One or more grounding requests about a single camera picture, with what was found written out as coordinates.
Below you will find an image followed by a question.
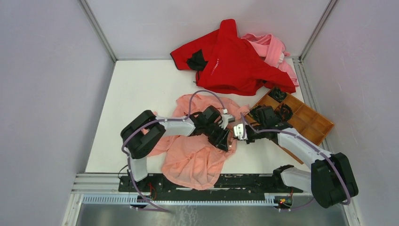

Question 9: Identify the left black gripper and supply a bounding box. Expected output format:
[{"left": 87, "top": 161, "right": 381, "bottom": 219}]
[{"left": 203, "top": 123, "right": 230, "bottom": 152}]

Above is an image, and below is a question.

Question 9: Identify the salmon orange jacket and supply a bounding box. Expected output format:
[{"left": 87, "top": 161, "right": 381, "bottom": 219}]
[{"left": 149, "top": 94, "right": 249, "bottom": 190}]

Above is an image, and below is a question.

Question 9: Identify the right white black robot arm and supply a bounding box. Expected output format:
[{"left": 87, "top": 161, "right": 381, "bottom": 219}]
[{"left": 233, "top": 106, "right": 359, "bottom": 208}]

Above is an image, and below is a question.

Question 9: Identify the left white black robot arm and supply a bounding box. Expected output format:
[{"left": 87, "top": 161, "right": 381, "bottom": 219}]
[{"left": 120, "top": 105, "right": 235, "bottom": 192}]

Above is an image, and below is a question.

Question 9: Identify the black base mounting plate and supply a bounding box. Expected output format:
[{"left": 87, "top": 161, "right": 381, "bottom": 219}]
[{"left": 136, "top": 173, "right": 303, "bottom": 201}]

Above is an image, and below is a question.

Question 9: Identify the red garment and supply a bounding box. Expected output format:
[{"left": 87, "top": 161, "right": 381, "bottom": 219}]
[{"left": 170, "top": 19, "right": 296, "bottom": 96}]

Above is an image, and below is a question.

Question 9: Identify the pink garment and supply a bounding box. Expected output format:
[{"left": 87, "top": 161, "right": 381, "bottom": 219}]
[{"left": 241, "top": 33, "right": 299, "bottom": 87}]

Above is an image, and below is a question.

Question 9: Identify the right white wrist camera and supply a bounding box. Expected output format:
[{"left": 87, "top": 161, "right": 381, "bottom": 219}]
[{"left": 233, "top": 123, "right": 247, "bottom": 140}]

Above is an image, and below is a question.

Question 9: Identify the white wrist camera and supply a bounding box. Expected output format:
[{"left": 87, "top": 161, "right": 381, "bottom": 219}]
[
  {"left": 233, "top": 123, "right": 247, "bottom": 140},
  {"left": 219, "top": 108, "right": 235, "bottom": 129}
]

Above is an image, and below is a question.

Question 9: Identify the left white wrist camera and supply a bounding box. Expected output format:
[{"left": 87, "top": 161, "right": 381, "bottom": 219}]
[{"left": 219, "top": 108, "right": 235, "bottom": 129}]

